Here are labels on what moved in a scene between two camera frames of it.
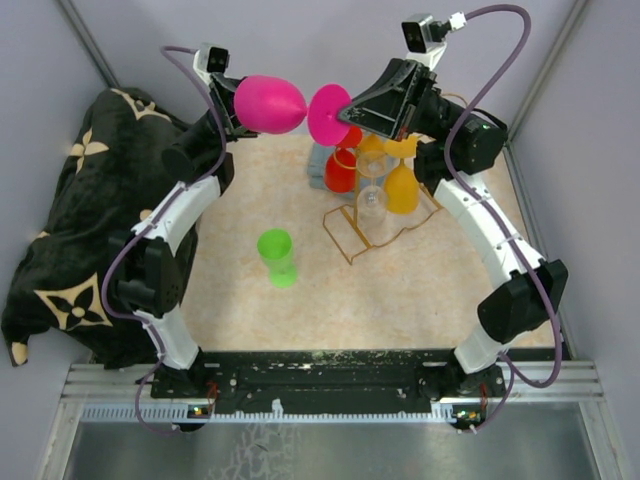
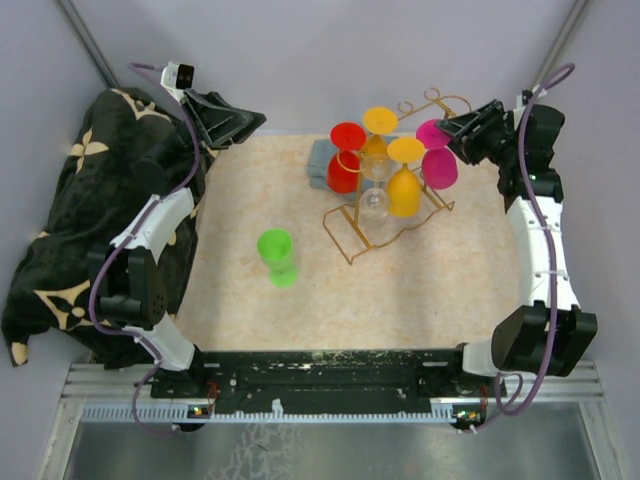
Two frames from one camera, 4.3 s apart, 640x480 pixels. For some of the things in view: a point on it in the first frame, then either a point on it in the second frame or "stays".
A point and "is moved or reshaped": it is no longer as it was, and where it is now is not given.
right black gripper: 383,108 -> 462,133
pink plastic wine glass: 270,105 is moved or reshaped
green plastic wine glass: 275,246 stays
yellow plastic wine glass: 401,191 stays
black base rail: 328,378 stays
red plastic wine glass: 341,164 stays
